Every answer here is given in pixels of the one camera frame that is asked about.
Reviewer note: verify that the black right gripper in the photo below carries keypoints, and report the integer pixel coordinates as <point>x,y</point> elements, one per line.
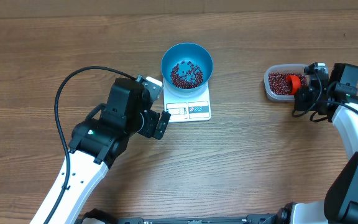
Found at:
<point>302,98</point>

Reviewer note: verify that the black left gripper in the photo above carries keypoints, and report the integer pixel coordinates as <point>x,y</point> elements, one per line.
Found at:
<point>150,130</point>

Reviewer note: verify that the orange measuring scoop blue handle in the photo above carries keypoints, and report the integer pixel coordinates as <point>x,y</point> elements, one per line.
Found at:
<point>295,83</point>

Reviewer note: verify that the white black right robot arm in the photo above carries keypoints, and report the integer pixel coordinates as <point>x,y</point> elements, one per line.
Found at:
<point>333,96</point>

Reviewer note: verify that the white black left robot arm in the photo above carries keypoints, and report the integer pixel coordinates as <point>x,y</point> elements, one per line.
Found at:
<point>98,141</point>

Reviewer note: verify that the white digital kitchen scale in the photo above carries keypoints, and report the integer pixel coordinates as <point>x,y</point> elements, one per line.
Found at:
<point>187,106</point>

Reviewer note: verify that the red beans in bowl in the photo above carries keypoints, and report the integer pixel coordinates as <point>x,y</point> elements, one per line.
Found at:
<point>186,75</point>

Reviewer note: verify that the teal blue bowl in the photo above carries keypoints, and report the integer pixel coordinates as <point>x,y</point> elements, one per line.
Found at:
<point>187,51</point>

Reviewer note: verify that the red adzuki beans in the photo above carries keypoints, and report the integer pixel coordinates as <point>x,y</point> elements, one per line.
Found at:
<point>280,86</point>

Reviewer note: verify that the clear plastic container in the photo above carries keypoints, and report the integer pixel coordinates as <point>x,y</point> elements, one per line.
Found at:
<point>283,68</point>

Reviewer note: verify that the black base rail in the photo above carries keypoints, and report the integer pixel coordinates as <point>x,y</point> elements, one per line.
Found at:
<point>98,216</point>

